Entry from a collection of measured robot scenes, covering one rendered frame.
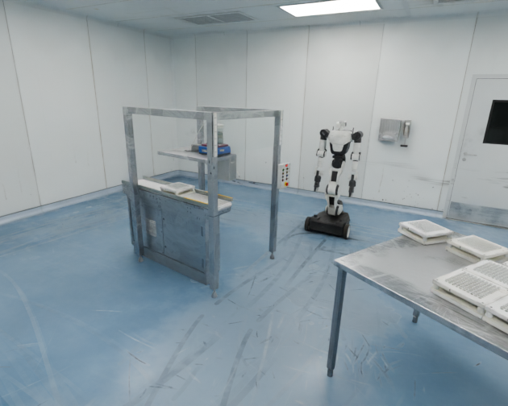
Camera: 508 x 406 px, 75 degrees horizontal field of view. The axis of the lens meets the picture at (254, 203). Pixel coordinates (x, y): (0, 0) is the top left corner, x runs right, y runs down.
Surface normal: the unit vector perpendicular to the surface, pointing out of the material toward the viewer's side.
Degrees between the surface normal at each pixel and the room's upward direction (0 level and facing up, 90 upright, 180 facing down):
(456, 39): 90
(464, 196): 90
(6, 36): 90
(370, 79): 90
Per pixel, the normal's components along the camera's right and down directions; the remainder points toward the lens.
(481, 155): -0.47, 0.26
